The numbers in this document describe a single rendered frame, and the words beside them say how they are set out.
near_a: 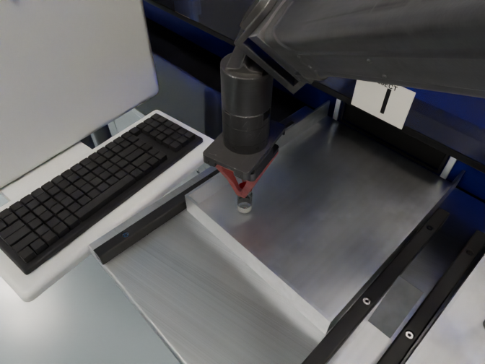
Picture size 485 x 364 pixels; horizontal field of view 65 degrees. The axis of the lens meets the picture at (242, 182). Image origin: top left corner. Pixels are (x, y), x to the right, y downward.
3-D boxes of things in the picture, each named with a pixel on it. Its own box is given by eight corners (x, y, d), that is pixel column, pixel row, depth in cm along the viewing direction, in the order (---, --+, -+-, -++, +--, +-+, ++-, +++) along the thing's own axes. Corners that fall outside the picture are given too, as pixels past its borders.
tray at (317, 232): (325, 115, 74) (328, 100, 71) (456, 186, 61) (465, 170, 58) (187, 210, 57) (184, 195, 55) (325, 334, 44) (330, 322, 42)
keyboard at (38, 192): (157, 116, 85) (156, 107, 84) (203, 142, 80) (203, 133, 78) (-18, 230, 64) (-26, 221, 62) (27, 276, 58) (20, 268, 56)
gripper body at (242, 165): (286, 136, 51) (291, 88, 45) (247, 185, 45) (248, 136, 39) (244, 120, 53) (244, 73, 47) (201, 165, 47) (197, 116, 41)
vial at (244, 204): (244, 200, 58) (245, 180, 55) (254, 208, 57) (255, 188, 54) (234, 207, 57) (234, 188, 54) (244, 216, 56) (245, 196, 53)
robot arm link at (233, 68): (213, 65, 38) (270, 73, 37) (229, 33, 42) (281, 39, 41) (216, 120, 43) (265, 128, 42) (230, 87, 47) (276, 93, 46)
